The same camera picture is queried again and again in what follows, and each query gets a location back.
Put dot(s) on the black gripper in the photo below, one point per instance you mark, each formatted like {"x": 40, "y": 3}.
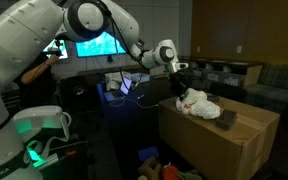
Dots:
{"x": 178, "y": 80}

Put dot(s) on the orange plush toy with tag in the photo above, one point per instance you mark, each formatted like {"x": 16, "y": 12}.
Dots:
{"x": 170, "y": 173}

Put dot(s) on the operator bare forearm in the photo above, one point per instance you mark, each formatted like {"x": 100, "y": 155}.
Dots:
{"x": 34, "y": 74}

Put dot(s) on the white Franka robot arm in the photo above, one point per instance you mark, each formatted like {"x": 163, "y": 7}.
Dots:
{"x": 17, "y": 40}

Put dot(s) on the large brown cardboard box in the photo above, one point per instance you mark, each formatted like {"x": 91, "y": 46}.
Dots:
{"x": 210, "y": 146}

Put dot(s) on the operator bare hand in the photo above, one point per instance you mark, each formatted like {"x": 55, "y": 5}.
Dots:
{"x": 53, "y": 60}

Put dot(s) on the white crumpled plastic bag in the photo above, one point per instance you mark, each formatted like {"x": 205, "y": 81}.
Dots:
{"x": 199, "y": 105}

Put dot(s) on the dark labelled storage bin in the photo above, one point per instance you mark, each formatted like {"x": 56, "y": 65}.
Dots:
{"x": 197, "y": 73}
{"x": 231, "y": 81}
{"x": 213, "y": 76}

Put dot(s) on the white crumpled cloth pile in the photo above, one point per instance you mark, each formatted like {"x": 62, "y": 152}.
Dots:
{"x": 114, "y": 81}

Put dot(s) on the wooden shelf cabinet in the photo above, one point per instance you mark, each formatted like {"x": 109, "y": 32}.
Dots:
{"x": 247, "y": 71}

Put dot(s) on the brown plush toy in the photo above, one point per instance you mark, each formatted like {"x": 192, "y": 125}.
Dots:
{"x": 149, "y": 169}

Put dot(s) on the green plush toy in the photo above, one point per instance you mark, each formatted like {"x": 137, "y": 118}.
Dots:
{"x": 190, "y": 175}

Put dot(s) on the plaid sofa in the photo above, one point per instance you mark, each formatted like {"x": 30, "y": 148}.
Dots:
{"x": 277, "y": 86}

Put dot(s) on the small lit monitor screen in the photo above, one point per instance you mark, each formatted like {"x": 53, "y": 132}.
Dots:
{"x": 62, "y": 53}

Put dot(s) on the operator in dark clothes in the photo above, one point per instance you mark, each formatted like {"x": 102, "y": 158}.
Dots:
{"x": 39, "y": 93}

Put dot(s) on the white wall outlet plate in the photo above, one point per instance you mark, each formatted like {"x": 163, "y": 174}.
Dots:
{"x": 239, "y": 49}
{"x": 198, "y": 49}

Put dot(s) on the large wall display screen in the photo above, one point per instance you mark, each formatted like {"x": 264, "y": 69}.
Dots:
{"x": 100, "y": 46}

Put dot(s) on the black camera on stand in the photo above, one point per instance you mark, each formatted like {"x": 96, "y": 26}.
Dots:
{"x": 59, "y": 46}

